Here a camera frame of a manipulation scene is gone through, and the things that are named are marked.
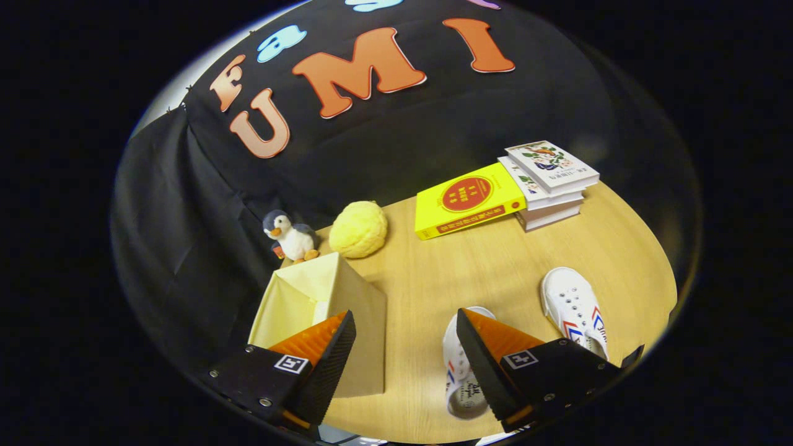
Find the beige fabric storage box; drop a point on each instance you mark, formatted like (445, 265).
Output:
(359, 322)

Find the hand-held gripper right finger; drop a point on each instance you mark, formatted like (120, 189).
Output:
(482, 365)

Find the thick white book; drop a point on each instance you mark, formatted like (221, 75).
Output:
(548, 217)

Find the penguin plush toy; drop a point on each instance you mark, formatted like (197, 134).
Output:
(296, 241)

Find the white floral cover book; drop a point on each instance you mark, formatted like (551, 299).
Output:
(548, 161)
(526, 184)

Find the yellow book red circle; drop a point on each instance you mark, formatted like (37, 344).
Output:
(468, 198)

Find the yellow plush ball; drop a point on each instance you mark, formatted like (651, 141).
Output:
(358, 229)

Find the white canvas shoe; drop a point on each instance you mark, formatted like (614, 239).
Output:
(570, 300)
(457, 371)

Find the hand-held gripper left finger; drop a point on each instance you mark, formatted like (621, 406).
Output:
(325, 365)

